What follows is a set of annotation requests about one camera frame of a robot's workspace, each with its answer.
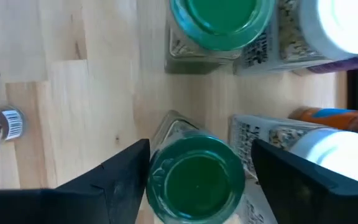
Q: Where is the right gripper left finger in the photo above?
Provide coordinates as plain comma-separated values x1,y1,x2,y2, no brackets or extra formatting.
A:
0,138,151,224

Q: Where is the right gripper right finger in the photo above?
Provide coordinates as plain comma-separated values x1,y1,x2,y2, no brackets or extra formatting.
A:
250,138,358,224

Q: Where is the black lid reddish orange jar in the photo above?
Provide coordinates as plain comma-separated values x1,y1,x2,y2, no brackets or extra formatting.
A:
287,106,358,144

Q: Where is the green lid oregano jar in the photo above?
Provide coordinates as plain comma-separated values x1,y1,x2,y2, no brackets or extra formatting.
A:
145,109,247,224
163,0,276,75

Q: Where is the black lid purple spice jar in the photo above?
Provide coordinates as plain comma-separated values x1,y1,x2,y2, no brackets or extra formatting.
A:
293,55,358,75

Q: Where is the small cork stopper spice jar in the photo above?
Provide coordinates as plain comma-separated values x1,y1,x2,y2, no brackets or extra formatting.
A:
0,105,25,152

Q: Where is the black aluminium rig frame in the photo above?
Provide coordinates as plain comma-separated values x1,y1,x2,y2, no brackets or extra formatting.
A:
346,68,358,112

